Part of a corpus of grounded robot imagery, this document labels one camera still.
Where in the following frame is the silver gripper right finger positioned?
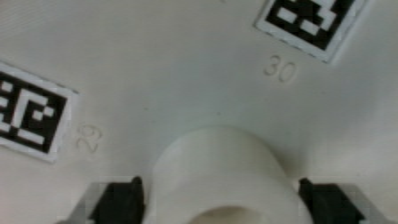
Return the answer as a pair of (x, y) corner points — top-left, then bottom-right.
(298, 178), (390, 224)

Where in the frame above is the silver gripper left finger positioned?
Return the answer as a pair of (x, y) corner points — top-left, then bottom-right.
(54, 176), (143, 224)

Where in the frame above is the white round table top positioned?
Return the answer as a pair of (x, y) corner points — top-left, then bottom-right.
(0, 0), (398, 224)

